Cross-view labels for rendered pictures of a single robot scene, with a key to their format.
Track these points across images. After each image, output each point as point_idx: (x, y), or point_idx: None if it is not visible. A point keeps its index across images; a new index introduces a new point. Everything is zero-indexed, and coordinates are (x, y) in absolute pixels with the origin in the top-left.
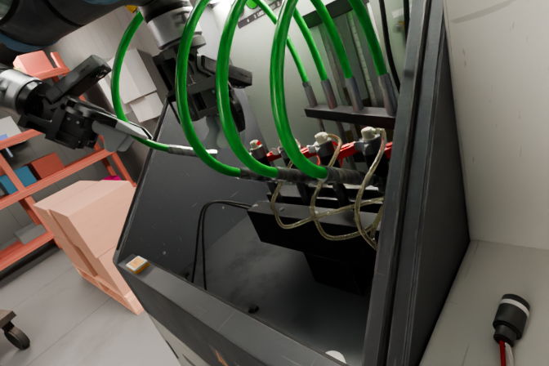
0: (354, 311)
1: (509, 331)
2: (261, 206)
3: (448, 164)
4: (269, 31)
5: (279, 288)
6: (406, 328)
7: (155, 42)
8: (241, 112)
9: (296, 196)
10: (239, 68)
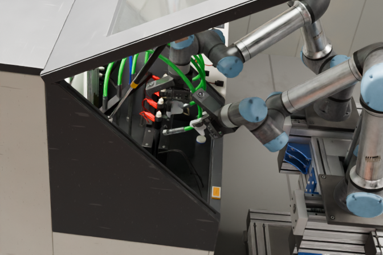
0: (177, 141)
1: None
2: (163, 143)
3: None
4: (75, 82)
5: (176, 168)
6: (212, 86)
7: (188, 70)
8: None
9: (154, 132)
10: (155, 80)
